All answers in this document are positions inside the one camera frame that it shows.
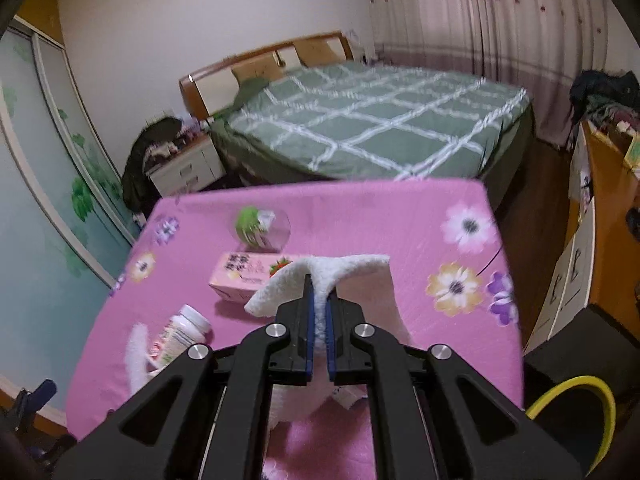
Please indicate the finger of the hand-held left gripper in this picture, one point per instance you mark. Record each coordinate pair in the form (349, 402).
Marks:
(42, 392)

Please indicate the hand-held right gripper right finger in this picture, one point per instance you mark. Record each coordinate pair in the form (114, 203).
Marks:
(330, 330)

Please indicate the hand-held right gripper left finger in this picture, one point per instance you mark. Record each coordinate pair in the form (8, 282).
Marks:
(308, 320)

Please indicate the white plush bag pink lining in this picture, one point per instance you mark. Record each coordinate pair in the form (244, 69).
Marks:
(280, 285)

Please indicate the pink milk carton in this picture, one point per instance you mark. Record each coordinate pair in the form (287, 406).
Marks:
(240, 272)

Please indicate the clear cup green label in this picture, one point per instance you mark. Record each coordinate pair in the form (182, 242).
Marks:
(252, 227)

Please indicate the white pill bottle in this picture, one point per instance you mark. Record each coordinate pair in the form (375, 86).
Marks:
(180, 335)

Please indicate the pink floral tablecloth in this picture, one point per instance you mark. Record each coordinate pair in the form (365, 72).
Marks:
(400, 220)

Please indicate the sliding door wardrobe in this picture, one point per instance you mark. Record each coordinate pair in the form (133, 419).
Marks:
(40, 210)

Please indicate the white nightstand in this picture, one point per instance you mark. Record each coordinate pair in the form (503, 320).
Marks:
(190, 170)

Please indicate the bed with green quilt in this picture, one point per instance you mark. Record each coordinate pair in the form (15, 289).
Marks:
(375, 115)

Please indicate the clutter on nightstand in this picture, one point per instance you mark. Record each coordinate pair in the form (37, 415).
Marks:
(192, 132)

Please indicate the dark clothes pile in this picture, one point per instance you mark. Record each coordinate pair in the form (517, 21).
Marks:
(150, 142)

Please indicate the black box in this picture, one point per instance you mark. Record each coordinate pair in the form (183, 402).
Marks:
(580, 350)

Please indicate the wooden bed headboard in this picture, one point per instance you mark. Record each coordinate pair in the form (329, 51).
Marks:
(210, 77)

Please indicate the wooden cabinet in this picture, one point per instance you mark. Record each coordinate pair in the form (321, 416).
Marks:
(600, 240)

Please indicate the pink curtain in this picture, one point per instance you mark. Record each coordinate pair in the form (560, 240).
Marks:
(475, 10)

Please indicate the clothes pile on cabinet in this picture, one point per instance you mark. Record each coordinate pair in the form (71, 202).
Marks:
(605, 92)

